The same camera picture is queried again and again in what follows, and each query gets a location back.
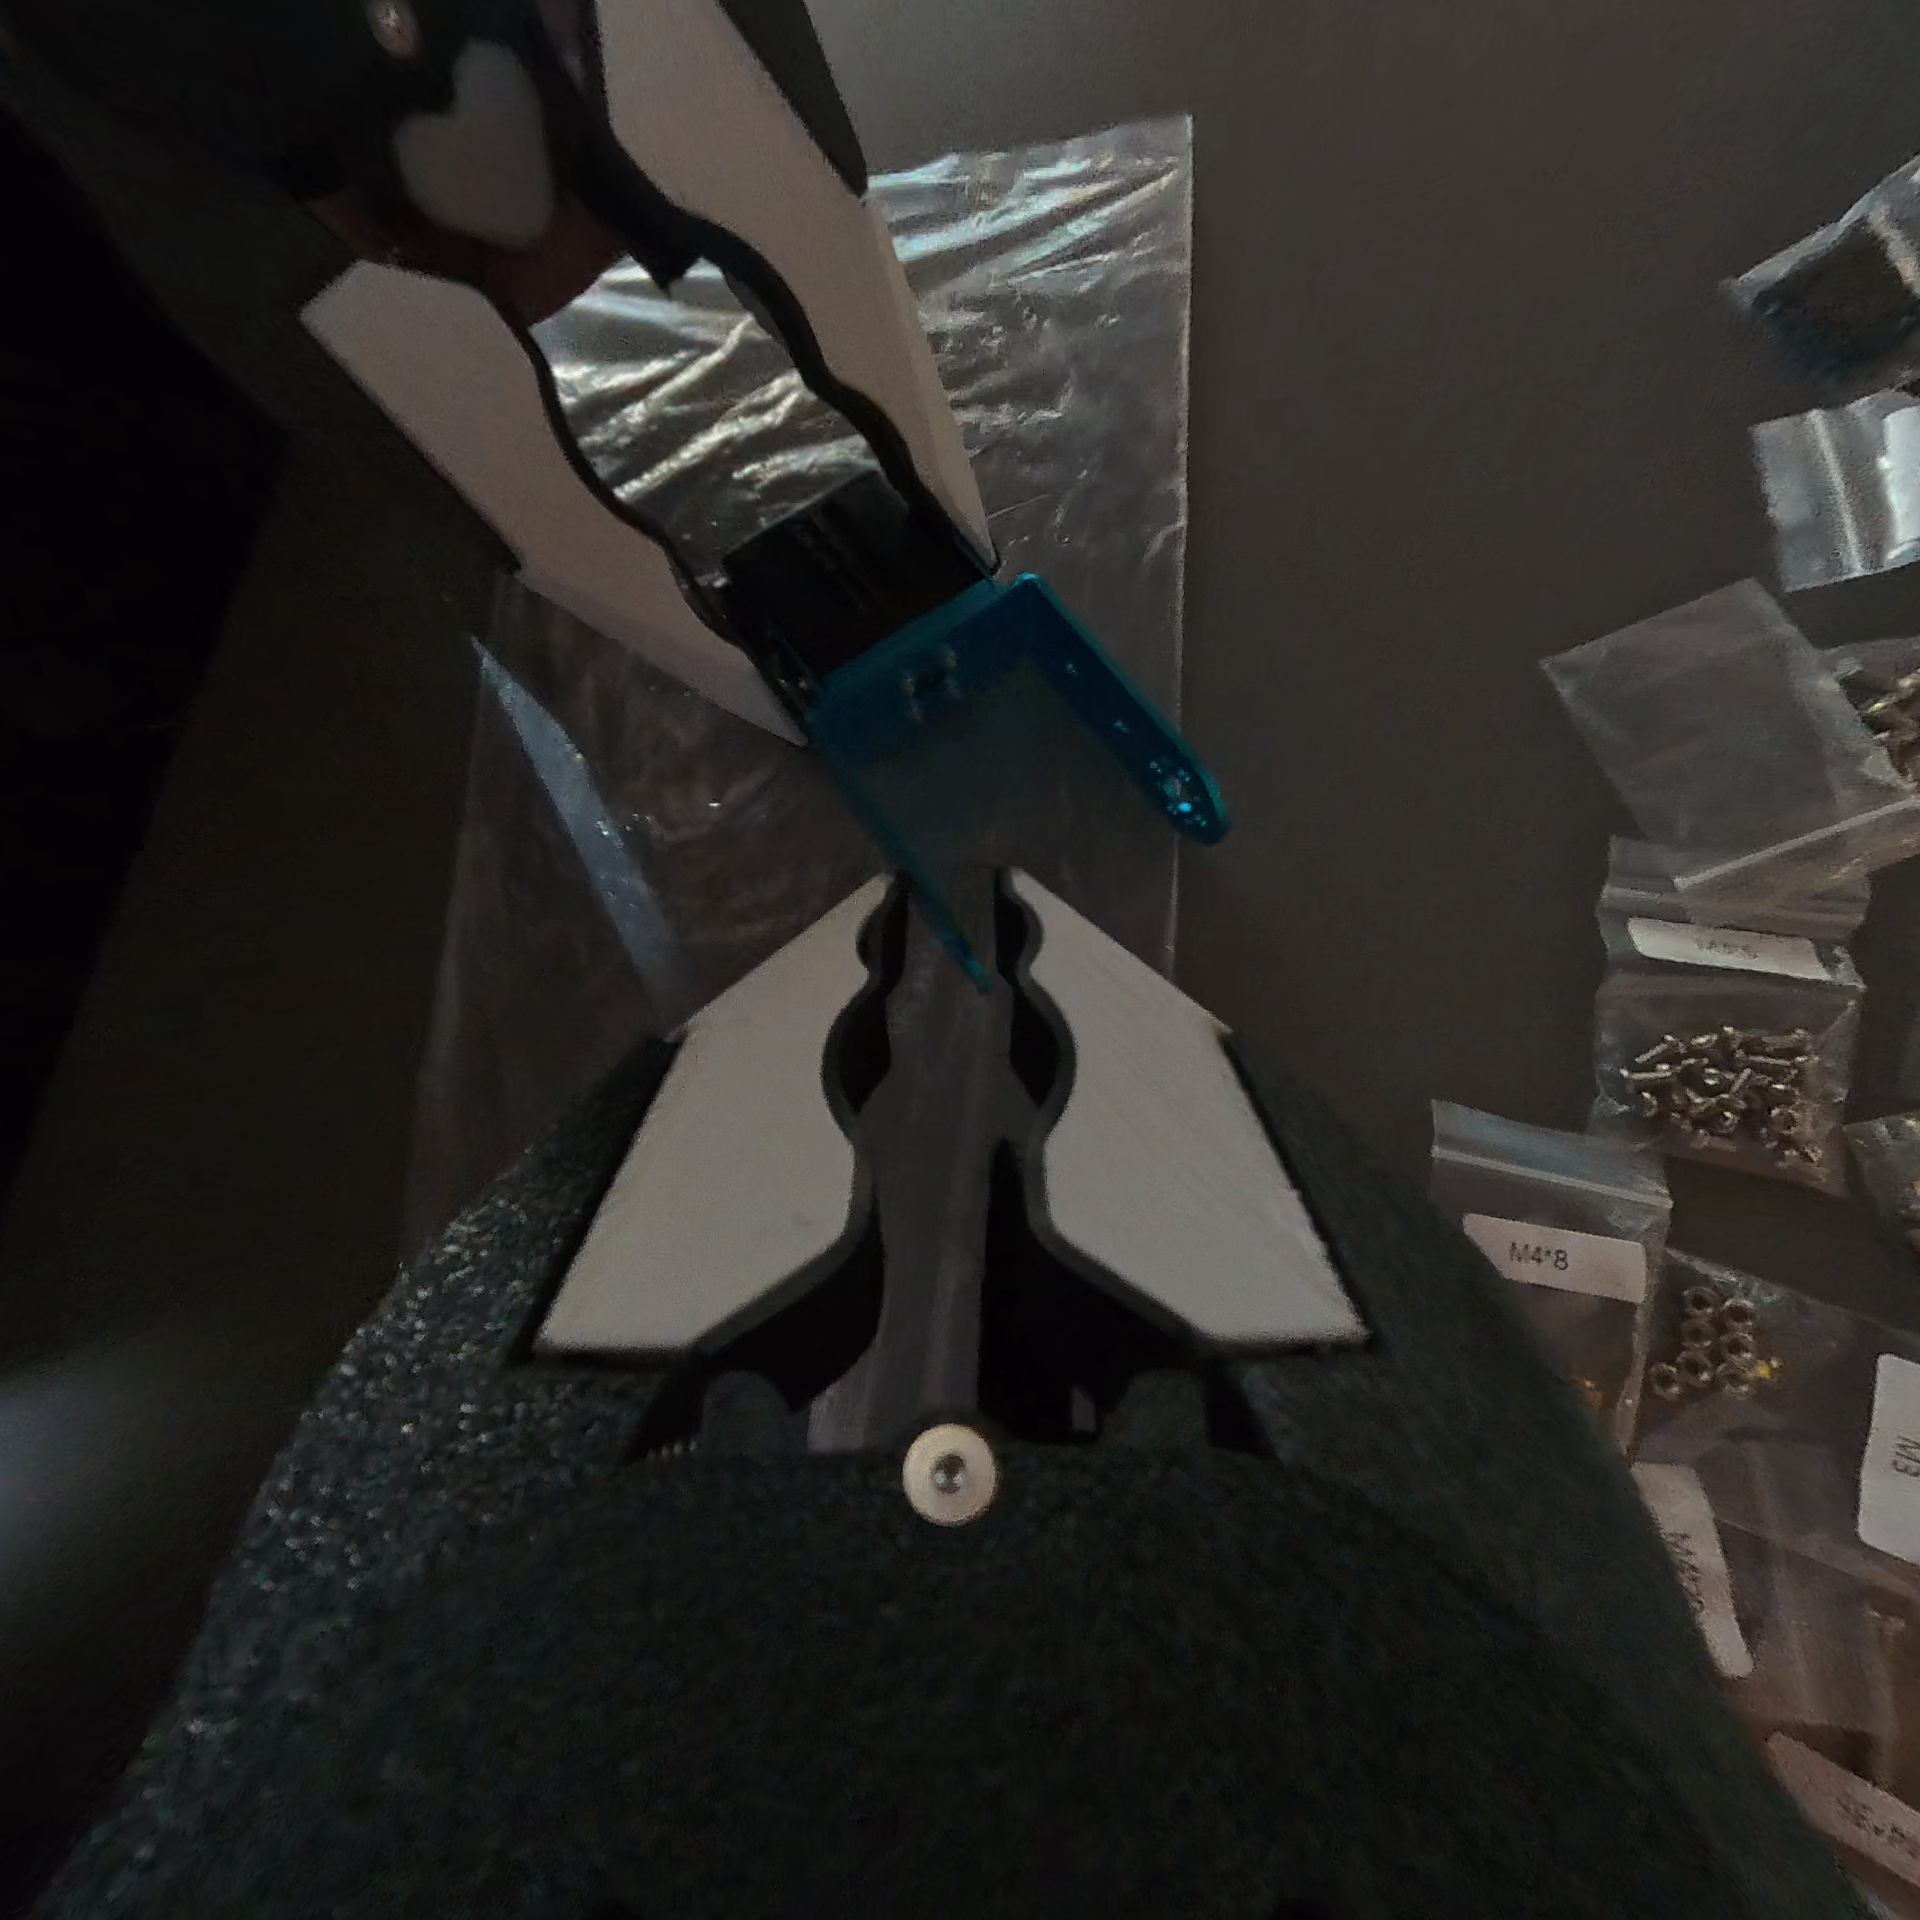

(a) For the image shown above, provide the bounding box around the person's dark clothing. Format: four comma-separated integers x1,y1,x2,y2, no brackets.
0,92,288,1202

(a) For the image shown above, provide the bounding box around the pile of small screw bags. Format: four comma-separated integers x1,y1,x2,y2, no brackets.
1431,150,1920,1891

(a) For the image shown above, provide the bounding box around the blue bracket with black servo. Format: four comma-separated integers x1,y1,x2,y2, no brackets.
718,505,1231,992

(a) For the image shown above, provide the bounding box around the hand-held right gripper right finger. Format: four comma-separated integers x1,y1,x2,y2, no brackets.
995,869,1372,1355

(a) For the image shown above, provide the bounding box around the large clear plastic bag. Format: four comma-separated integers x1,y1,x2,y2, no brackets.
413,112,1200,1202

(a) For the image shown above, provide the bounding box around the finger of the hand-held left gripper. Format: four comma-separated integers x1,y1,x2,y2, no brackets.
298,258,817,748
591,0,1003,582

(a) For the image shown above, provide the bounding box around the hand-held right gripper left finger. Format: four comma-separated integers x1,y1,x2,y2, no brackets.
528,876,914,1361

